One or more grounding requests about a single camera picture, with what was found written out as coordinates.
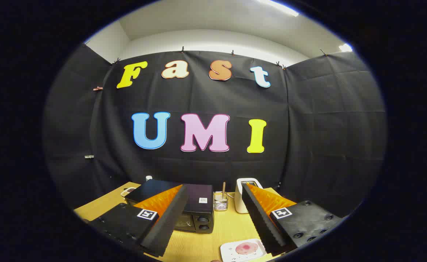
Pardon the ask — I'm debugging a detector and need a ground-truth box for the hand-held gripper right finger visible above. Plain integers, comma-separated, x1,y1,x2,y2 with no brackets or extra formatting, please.
241,183,344,256

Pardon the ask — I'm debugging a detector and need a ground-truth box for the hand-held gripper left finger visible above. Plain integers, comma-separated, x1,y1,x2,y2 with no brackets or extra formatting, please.
89,184,189,258

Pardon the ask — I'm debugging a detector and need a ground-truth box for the glass toaster oven door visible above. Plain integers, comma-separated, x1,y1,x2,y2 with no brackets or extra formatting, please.
174,214,196,231

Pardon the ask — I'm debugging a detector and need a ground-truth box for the pink round ham slice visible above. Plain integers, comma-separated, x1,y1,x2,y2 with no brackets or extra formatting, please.
235,242,259,255

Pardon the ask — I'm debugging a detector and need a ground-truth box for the black toaster oven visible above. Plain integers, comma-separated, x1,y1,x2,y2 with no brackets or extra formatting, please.
125,179,214,234

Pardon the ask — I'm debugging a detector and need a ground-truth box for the white square plate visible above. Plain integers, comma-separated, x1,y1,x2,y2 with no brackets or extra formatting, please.
220,238,266,262

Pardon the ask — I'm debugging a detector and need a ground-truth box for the cream white pop-up toaster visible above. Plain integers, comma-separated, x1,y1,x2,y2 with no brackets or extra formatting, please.
234,178,263,214

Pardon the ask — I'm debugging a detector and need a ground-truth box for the metal mesh utensil holder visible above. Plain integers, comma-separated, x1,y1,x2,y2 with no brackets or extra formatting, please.
213,192,229,211

